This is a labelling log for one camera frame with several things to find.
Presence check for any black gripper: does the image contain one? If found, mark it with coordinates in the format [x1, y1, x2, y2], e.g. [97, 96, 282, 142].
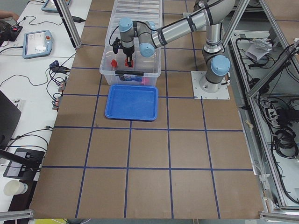
[112, 38, 135, 68]

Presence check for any red block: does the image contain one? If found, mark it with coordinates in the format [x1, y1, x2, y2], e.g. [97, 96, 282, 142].
[141, 77, 150, 85]
[111, 59, 118, 69]
[125, 59, 134, 68]

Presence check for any clear plastic box lid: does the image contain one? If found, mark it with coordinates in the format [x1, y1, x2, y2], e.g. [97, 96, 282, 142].
[109, 0, 162, 28]

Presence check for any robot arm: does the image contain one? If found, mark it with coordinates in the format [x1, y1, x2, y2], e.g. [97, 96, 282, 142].
[105, 0, 235, 85]

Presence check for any clear plastic storage box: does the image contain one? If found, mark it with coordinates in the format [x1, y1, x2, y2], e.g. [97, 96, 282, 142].
[100, 17, 161, 86]

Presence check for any blue plastic tray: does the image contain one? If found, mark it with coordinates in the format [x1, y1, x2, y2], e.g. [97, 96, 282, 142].
[105, 84, 158, 121]

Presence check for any black power adapter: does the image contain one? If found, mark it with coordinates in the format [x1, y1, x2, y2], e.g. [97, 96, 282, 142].
[72, 16, 85, 23]

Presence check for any teach pendant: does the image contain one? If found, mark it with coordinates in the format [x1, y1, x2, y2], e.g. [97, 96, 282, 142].
[41, 0, 58, 13]
[22, 30, 53, 59]

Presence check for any white paper cup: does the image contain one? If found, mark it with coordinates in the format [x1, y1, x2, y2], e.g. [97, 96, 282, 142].
[3, 180, 28, 196]

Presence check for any black box latch handle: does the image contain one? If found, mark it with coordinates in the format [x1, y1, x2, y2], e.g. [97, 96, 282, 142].
[115, 70, 144, 76]

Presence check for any aluminium frame post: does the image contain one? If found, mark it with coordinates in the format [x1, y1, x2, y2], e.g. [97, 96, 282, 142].
[53, 0, 82, 49]

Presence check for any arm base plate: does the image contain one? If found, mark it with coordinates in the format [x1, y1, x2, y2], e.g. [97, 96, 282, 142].
[191, 71, 230, 100]

